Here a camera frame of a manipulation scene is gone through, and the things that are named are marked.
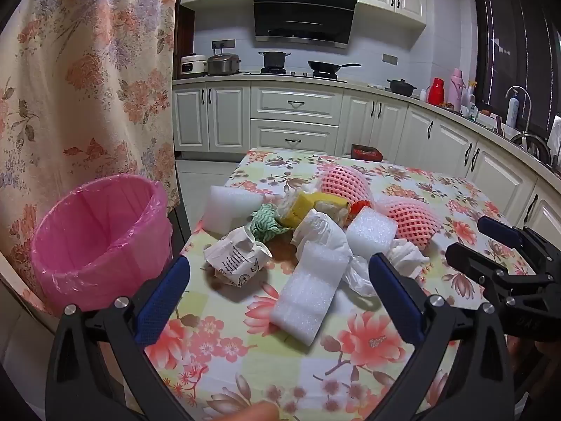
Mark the pink foam net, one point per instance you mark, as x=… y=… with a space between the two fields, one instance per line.
x=414 y=221
x=342 y=182

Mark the clear plastic bag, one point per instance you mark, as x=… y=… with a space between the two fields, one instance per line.
x=357 y=277

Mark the black range hood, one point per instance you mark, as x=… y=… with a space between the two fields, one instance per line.
x=302 y=13

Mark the black casserole pot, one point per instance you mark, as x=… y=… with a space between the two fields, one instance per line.
x=401 y=87

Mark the red wrapper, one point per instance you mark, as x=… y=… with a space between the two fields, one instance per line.
x=360 y=207

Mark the black stock pot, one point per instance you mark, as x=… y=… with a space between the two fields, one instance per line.
x=275 y=60

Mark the floral curtain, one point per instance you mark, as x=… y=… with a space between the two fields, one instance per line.
x=87 y=74

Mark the grey wall socket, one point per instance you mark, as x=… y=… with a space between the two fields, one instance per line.
x=389 y=58
x=222 y=44

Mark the gas stove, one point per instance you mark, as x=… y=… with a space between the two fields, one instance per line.
x=298 y=74

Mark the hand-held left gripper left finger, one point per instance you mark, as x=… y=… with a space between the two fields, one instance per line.
x=163 y=300

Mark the yellow sponge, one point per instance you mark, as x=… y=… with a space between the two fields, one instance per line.
x=302 y=209

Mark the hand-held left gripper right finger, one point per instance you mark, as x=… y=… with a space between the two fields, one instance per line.
x=396 y=300

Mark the red floor trash bin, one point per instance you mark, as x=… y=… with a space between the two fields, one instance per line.
x=367 y=152

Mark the crumpled white plastic bag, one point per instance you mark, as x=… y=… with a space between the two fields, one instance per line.
x=320 y=228

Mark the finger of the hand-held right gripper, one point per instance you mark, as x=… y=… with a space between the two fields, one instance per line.
x=499 y=230
x=471 y=261

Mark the pink thermos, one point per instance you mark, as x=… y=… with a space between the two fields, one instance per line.
x=457 y=87

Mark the long white foam sheet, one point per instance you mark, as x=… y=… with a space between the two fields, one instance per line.
x=307 y=294

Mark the crumpled printed paper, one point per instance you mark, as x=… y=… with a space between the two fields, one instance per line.
x=236 y=258

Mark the dark window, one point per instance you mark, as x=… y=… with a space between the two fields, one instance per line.
x=517 y=52

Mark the red thermos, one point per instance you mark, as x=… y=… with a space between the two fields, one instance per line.
x=436 y=92

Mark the crumpled white tissue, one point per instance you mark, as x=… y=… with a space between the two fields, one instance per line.
x=407 y=255

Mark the green checked cloth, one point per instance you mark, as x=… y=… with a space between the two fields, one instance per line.
x=265 y=224

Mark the person's left hand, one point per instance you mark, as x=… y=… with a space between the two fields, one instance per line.
x=258 y=413

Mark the steel faucet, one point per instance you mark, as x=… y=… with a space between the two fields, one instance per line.
x=526 y=96

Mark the thick white foam block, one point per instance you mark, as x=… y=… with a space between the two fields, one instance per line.
x=230 y=210

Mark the white pump bottle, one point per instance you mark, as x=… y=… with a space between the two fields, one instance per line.
x=512 y=112

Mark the steel pressure cooker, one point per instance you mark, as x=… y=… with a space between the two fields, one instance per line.
x=223 y=64

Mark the white rice cooker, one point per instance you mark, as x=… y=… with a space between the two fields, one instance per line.
x=193 y=65

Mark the black frying pan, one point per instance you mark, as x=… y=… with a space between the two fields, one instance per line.
x=324 y=67

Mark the small white bottle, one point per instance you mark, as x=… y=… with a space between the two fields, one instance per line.
x=423 y=95

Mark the pink trash bin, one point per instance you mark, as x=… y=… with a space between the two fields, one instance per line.
x=101 y=237

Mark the white base cabinets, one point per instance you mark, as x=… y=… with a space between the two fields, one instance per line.
x=298 y=105

